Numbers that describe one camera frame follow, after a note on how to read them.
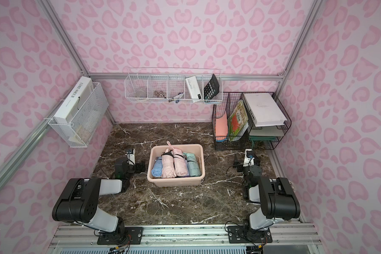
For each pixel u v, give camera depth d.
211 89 0.91
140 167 0.92
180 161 0.84
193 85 0.91
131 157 0.84
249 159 0.76
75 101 0.70
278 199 0.45
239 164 0.80
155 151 0.88
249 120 0.93
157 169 0.80
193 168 0.86
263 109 0.94
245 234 0.67
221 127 1.13
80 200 0.46
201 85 0.95
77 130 0.76
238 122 1.01
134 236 0.73
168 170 0.80
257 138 0.97
